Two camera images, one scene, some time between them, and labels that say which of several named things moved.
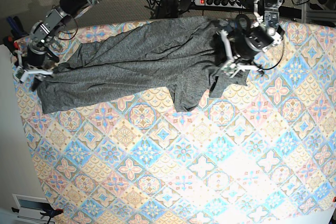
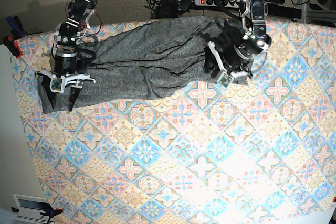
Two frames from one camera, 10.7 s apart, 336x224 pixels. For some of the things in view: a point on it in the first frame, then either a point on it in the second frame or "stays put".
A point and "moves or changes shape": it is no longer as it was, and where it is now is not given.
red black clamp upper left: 12,45 stays put
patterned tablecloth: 264,153 stays put
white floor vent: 30,207 stays put
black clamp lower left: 51,211 stays put
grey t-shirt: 176,60 moves or changes shape
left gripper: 35,59 → 65,72
